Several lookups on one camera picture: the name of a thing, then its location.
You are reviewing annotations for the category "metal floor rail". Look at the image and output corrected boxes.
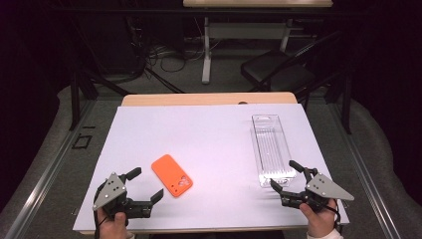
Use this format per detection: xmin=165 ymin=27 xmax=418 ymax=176
xmin=331 ymin=99 xmax=402 ymax=239
xmin=3 ymin=99 xmax=98 ymax=239

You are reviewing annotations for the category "white-legged desk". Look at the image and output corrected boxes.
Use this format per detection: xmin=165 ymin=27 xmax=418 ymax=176
xmin=182 ymin=0 xmax=333 ymax=85

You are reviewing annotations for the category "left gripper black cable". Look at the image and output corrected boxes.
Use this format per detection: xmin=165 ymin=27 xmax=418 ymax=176
xmin=93 ymin=185 xmax=107 ymax=239

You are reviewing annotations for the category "black tape square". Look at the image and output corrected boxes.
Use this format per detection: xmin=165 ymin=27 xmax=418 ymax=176
xmin=72 ymin=133 xmax=94 ymax=150

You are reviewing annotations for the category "white board sheet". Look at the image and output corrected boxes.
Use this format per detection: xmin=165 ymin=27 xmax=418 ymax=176
xmin=72 ymin=103 xmax=350 ymax=233

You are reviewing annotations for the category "person's right hand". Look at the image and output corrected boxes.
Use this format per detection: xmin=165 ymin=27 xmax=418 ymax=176
xmin=299 ymin=198 xmax=339 ymax=239

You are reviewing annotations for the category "orange phone case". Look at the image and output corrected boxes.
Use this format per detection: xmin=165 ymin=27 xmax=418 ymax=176
xmin=150 ymin=153 xmax=194 ymax=198

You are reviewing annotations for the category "person's left hand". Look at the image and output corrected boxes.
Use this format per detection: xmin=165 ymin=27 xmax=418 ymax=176
xmin=97 ymin=211 xmax=134 ymax=239

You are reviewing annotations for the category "black folding chair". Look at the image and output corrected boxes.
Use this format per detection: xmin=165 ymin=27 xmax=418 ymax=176
xmin=240 ymin=31 xmax=346 ymax=101

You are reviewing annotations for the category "bundle of floor cables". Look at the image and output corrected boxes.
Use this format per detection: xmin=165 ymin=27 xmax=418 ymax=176
xmin=145 ymin=43 xmax=207 ymax=74

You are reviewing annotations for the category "clear plastic packaging tray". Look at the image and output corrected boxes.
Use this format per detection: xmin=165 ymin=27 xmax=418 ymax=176
xmin=251 ymin=114 xmax=298 ymax=189

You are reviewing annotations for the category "black metal stand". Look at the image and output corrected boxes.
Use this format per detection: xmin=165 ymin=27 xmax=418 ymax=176
xmin=68 ymin=63 xmax=133 ymax=131

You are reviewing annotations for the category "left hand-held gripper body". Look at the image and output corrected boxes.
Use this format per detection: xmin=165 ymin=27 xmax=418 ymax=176
xmin=92 ymin=171 xmax=155 ymax=222

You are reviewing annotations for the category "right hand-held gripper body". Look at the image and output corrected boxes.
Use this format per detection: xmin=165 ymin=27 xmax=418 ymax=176
xmin=280 ymin=169 xmax=355 ymax=213

